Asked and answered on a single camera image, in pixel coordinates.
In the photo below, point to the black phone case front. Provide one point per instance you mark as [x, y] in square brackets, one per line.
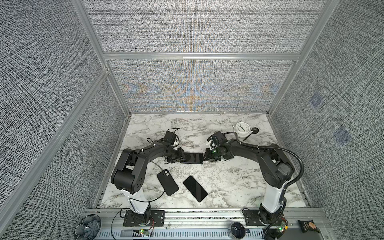
[168, 183]

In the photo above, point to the right green circuit board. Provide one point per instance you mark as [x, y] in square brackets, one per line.
[282, 227]

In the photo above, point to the black phone front screen up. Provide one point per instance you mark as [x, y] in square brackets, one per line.
[195, 188]

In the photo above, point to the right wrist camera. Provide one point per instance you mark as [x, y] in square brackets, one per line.
[216, 140]

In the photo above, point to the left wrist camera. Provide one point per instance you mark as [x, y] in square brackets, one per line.
[172, 138]

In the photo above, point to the black round-head spoon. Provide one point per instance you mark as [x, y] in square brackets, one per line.
[253, 132]

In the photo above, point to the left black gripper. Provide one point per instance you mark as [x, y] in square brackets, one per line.
[181, 153]

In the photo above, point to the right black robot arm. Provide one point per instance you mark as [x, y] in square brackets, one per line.
[275, 167]

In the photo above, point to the black round knob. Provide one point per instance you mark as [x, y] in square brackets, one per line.
[238, 231]

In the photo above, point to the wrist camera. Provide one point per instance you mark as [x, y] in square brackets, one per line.
[172, 138]
[216, 140]

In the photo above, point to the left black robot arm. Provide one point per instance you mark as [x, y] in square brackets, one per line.
[130, 171]

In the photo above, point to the snack packet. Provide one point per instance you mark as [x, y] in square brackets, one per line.
[308, 226]

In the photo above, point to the white round clock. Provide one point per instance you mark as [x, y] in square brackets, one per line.
[242, 129]

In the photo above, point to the black phone screen up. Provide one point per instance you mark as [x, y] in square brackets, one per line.
[192, 158]
[195, 188]

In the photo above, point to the black fan left corner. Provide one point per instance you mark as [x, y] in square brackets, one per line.
[88, 228]

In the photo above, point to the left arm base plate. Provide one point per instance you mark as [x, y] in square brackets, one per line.
[150, 218]

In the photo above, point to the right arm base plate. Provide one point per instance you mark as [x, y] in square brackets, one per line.
[252, 217]

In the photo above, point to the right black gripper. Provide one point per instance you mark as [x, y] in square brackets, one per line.
[207, 156]

